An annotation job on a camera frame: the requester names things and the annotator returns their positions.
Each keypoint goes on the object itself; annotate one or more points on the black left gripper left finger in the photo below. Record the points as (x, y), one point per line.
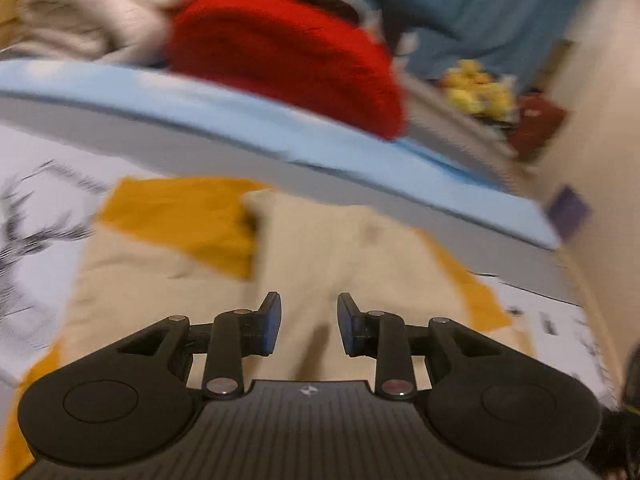
(140, 394)

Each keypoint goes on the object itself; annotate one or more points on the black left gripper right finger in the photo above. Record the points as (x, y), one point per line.
(482, 398)

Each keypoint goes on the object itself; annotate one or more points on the beige and mustard garment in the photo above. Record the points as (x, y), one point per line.
(202, 246)

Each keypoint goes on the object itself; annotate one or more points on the purple box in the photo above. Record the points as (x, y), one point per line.
(567, 212)

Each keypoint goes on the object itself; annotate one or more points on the light blue quilt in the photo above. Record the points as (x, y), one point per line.
(283, 132)

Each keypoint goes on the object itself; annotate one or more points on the dark red bag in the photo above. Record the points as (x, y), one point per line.
(539, 120)

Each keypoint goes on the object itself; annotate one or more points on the yellow plush toy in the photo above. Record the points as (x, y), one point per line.
(476, 92)

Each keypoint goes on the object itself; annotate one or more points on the red knitted sweater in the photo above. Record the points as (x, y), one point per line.
(290, 52)

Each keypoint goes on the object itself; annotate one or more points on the teal blue curtain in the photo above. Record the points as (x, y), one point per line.
(509, 37)

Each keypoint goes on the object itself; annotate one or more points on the cream folded blanket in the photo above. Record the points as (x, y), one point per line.
(130, 32)

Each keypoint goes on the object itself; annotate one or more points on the wooden bed frame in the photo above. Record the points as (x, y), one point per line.
(552, 273)

